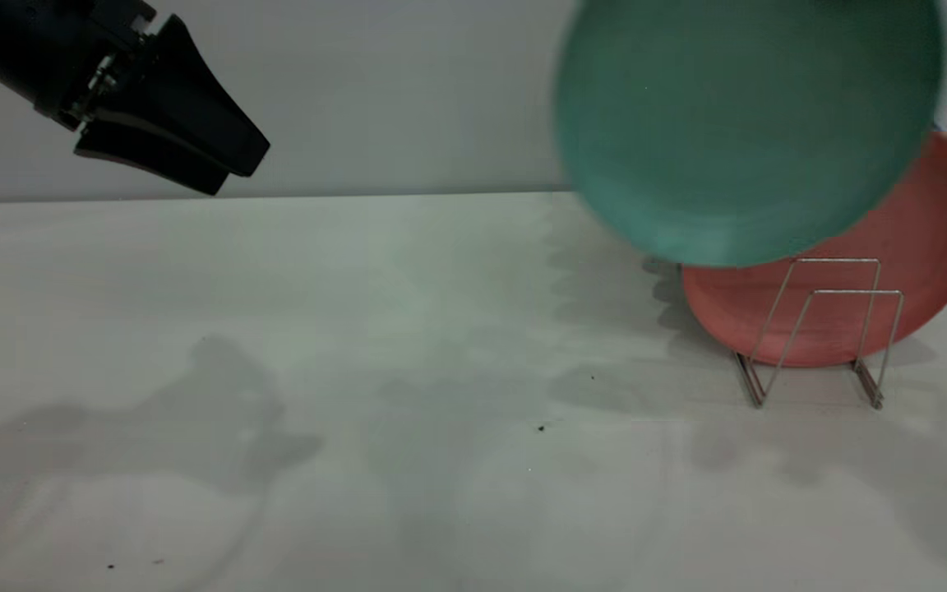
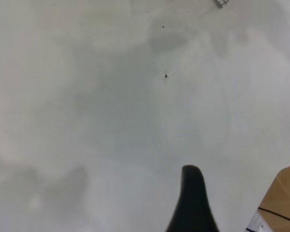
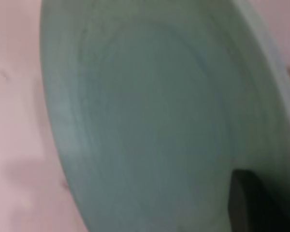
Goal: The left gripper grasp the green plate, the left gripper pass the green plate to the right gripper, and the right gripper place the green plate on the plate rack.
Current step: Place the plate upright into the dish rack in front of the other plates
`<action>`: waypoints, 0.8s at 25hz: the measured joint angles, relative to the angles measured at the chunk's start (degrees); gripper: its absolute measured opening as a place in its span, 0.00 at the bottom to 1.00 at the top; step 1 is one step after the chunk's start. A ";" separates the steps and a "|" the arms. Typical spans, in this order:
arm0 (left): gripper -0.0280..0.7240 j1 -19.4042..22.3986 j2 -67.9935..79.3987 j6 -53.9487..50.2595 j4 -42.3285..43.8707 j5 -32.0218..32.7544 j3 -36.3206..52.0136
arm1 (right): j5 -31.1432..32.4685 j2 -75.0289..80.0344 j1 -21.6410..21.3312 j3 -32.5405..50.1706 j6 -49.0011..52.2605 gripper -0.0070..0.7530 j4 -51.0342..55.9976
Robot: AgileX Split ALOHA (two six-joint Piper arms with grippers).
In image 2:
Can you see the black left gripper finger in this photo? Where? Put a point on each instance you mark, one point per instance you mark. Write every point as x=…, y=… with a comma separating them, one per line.
x=191, y=205

